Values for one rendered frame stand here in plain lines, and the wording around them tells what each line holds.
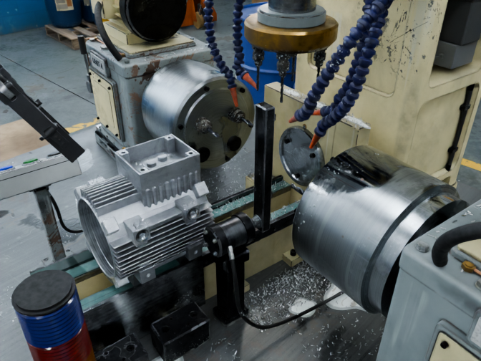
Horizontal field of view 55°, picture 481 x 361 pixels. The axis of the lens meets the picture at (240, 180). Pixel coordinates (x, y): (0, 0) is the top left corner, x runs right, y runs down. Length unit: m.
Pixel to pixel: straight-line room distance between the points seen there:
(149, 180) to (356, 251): 0.36
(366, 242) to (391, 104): 0.40
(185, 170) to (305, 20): 0.34
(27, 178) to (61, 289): 0.55
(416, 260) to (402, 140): 0.46
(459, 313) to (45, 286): 0.47
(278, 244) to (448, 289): 0.53
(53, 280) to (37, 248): 0.74
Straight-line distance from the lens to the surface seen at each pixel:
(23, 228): 1.33
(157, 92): 1.19
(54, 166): 1.03
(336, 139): 1.00
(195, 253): 0.89
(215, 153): 1.20
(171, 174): 0.82
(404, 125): 1.04
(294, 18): 0.88
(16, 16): 6.60
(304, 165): 1.09
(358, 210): 0.74
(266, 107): 0.76
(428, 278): 0.64
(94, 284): 0.99
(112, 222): 0.79
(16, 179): 1.02
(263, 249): 1.05
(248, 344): 0.95
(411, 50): 0.99
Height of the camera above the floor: 1.56
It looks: 33 degrees down
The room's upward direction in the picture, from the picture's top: straight up
